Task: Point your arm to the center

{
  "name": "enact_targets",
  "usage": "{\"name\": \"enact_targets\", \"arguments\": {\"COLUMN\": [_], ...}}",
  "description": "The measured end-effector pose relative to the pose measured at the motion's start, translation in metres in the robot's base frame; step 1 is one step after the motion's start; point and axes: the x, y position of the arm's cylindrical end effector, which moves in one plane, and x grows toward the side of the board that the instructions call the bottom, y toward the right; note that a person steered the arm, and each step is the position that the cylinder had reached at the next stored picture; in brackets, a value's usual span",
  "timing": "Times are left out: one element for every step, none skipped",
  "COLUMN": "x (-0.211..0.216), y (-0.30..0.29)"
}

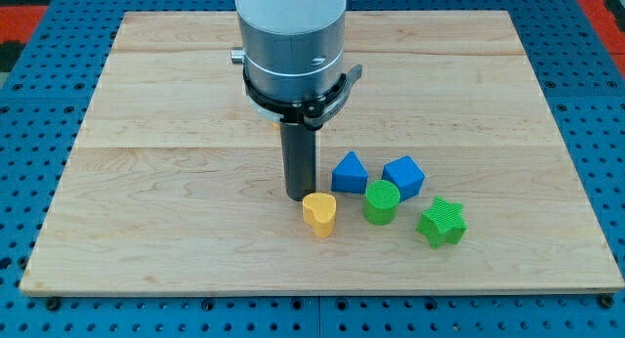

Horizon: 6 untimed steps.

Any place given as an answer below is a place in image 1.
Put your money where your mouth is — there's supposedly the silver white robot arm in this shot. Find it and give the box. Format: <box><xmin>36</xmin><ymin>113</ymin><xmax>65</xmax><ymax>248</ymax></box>
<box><xmin>232</xmin><ymin>0</ymin><xmax>362</xmax><ymax>130</ymax></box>

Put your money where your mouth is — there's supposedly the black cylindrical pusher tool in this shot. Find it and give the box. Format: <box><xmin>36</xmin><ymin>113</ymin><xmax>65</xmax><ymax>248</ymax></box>
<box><xmin>280</xmin><ymin>123</ymin><xmax>316</xmax><ymax>201</ymax></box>

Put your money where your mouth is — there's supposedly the blue triangle block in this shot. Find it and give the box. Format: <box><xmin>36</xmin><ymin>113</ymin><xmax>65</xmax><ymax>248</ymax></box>
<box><xmin>331</xmin><ymin>151</ymin><xmax>368</xmax><ymax>194</ymax></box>

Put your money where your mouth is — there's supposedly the yellow heart block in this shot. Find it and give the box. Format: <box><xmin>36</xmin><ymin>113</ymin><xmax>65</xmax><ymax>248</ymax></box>
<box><xmin>302</xmin><ymin>192</ymin><xmax>337</xmax><ymax>238</ymax></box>

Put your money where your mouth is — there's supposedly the green cylinder block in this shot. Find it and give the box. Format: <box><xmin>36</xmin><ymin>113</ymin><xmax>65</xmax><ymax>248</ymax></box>
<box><xmin>363</xmin><ymin>180</ymin><xmax>400</xmax><ymax>226</ymax></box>

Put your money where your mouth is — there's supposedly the blue cube block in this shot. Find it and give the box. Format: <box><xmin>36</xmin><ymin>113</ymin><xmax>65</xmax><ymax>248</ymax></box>
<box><xmin>382</xmin><ymin>155</ymin><xmax>425</xmax><ymax>202</ymax></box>

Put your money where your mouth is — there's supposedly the light wooden board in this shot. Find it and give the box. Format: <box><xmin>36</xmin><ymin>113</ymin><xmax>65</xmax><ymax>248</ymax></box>
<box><xmin>21</xmin><ymin>11</ymin><xmax>624</xmax><ymax>297</ymax></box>

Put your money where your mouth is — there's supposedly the green star block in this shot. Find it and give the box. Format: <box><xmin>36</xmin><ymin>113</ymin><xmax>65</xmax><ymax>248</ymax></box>
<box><xmin>416</xmin><ymin>196</ymin><xmax>468</xmax><ymax>249</ymax></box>

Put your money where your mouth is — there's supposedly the blue perforated metal base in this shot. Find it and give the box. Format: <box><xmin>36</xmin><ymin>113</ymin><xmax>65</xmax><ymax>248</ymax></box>
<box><xmin>1</xmin><ymin>0</ymin><xmax>624</xmax><ymax>337</ymax></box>

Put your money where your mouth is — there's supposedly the black clamp ring with lever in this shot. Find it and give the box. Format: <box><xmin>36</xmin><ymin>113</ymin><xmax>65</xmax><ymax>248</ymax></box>
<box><xmin>241</xmin><ymin>63</ymin><xmax>364</xmax><ymax>132</ymax></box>

